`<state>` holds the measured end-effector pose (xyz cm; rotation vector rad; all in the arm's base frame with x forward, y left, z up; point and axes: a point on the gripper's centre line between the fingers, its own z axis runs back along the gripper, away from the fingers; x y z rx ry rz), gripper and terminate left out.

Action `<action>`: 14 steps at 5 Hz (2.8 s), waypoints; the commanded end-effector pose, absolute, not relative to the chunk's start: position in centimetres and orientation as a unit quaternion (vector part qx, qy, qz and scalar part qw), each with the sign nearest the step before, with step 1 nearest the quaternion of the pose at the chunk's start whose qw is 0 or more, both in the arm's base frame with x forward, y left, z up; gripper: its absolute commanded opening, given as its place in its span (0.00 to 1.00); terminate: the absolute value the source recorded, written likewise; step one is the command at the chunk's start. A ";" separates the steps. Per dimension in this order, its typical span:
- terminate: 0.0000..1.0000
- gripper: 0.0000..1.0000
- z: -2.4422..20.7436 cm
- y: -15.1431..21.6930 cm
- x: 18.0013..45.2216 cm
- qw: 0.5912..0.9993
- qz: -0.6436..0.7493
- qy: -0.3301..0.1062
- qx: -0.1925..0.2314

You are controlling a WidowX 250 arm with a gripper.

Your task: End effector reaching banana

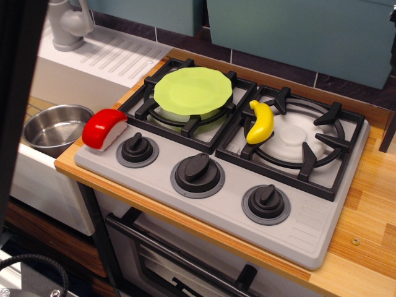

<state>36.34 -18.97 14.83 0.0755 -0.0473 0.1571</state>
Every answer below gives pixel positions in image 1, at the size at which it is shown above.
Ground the black left burner grate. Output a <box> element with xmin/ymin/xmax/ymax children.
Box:
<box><xmin>119</xmin><ymin>58</ymin><xmax>257</xmax><ymax>153</ymax></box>

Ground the black left stove knob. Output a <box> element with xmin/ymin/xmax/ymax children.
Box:
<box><xmin>116</xmin><ymin>132</ymin><xmax>159</xmax><ymax>168</ymax></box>

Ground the white toy sink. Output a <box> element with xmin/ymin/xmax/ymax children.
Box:
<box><xmin>11</xmin><ymin>24</ymin><xmax>171</xmax><ymax>236</ymax></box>

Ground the red white toy sushi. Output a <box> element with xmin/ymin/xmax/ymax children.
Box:
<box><xmin>82</xmin><ymin>109</ymin><xmax>127</xmax><ymax>152</ymax></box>

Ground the black burner grate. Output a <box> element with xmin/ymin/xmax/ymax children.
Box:
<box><xmin>119</xmin><ymin>58</ymin><xmax>257</xmax><ymax>153</ymax></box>
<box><xmin>216</xmin><ymin>85</ymin><xmax>365</xmax><ymax>201</ymax></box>

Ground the stainless steel pot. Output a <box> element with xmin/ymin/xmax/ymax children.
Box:
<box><xmin>22</xmin><ymin>105</ymin><xmax>94</xmax><ymax>158</ymax></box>

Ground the black right burner grate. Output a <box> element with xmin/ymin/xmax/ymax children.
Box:
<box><xmin>216</xmin><ymin>85</ymin><xmax>365</xmax><ymax>201</ymax></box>

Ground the toy oven door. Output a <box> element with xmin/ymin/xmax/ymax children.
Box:
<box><xmin>103</xmin><ymin>207</ymin><xmax>310</xmax><ymax>296</ymax></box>

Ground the black oven door handle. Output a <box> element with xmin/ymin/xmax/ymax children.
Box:
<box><xmin>105</xmin><ymin>213</ymin><xmax>257</xmax><ymax>296</ymax></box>

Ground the silver screw in counter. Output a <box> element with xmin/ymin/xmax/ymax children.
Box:
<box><xmin>352</xmin><ymin>238</ymin><xmax>361</xmax><ymax>246</ymax></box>

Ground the grey toy faucet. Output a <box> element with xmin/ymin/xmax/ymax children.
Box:
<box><xmin>48</xmin><ymin>0</ymin><xmax>94</xmax><ymax>52</ymax></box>

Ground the black middle stove knob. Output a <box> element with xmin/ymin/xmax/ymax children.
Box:
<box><xmin>170</xmin><ymin>153</ymin><xmax>225</xmax><ymax>199</ymax></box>

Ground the yellow toy banana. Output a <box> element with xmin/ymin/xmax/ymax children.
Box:
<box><xmin>246</xmin><ymin>100</ymin><xmax>274</xmax><ymax>145</ymax></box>

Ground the black stove knob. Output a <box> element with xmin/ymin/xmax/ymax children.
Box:
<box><xmin>241</xmin><ymin>184</ymin><xmax>291</xmax><ymax>226</ymax></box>
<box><xmin>170</xmin><ymin>153</ymin><xmax>225</xmax><ymax>199</ymax></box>
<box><xmin>116</xmin><ymin>132</ymin><xmax>159</xmax><ymax>168</ymax></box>

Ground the black braided cable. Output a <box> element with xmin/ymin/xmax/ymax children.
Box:
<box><xmin>0</xmin><ymin>254</ymin><xmax>69</xmax><ymax>297</ymax></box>

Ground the grey toy stove top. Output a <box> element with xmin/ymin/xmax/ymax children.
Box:
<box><xmin>73</xmin><ymin>58</ymin><xmax>371</xmax><ymax>271</ymax></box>

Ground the green plastic plate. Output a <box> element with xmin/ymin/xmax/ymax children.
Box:
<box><xmin>153</xmin><ymin>67</ymin><xmax>233</xmax><ymax>116</ymax></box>

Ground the dark post at right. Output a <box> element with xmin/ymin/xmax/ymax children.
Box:
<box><xmin>379</xmin><ymin>110</ymin><xmax>395</xmax><ymax>153</ymax></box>

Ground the black right stove knob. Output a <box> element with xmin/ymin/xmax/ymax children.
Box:
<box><xmin>241</xmin><ymin>184</ymin><xmax>291</xmax><ymax>226</ymax></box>

